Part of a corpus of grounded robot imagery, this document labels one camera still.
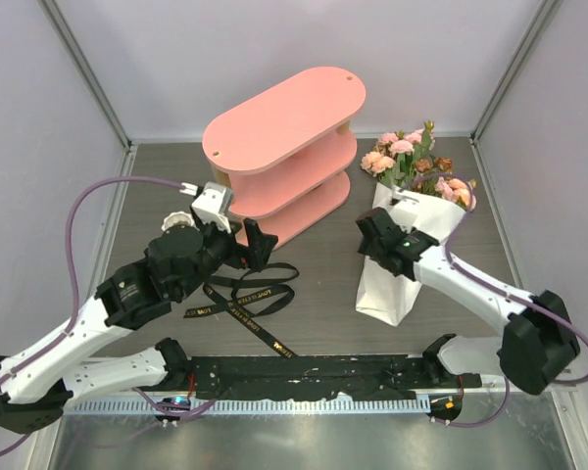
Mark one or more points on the black ribbon gold lettering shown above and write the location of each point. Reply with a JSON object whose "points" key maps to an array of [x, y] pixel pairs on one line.
{"points": [[246, 299]]}

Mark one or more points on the white ribbed ceramic vase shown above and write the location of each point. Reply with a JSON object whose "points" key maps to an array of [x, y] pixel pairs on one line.
{"points": [[178, 219]]}

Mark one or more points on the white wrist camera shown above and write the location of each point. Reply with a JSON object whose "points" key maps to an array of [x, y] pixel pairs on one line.
{"points": [[403, 209], [210, 204]]}

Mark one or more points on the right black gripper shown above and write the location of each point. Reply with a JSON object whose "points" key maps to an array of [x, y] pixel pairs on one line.
{"points": [[367, 249]]}

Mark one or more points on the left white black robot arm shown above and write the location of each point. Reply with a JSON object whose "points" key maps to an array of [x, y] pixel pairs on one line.
{"points": [[36, 385]]}

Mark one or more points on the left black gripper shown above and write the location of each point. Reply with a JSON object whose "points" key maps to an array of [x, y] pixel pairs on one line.
{"points": [[261, 244]]}

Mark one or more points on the pink artificial flower bouquet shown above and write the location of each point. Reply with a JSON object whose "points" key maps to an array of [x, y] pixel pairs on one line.
{"points": [[404, 160]]}

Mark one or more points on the white wrapping paper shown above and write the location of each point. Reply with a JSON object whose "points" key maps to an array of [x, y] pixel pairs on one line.
{"points": [[390, 297]]}

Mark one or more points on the pink three-tier wooden shelf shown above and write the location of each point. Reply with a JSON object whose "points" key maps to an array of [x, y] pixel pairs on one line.
{"points": [[284, 153]]}

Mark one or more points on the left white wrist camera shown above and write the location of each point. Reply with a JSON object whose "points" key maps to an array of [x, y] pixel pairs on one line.
{"points": [[210, 204]]}

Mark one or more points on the slotted white cable duct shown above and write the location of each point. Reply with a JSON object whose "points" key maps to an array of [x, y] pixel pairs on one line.
{"points": [[342, 404]]}

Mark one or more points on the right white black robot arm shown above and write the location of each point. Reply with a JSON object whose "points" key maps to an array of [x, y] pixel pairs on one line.
{"points": [[536, 344]]}

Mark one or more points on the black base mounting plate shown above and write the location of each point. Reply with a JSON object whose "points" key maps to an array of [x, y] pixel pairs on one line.
{"points": [[321, 377]]}

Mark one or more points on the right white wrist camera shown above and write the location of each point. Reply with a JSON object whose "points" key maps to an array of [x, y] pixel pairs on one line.
{"points": [[403, 209]]}

